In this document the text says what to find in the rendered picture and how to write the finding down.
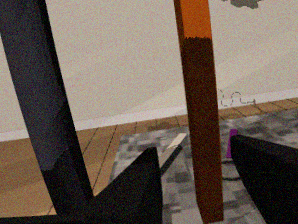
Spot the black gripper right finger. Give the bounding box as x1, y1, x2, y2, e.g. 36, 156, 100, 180
230, 135, 298, 224

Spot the orange handle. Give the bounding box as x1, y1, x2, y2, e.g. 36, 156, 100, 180
174, 0, 225, 224

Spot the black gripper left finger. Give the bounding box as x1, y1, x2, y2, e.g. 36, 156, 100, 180
0, 147, 162, 224

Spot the grey ring with purple handle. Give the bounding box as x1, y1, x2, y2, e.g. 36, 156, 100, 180
221, 129, 241, 180

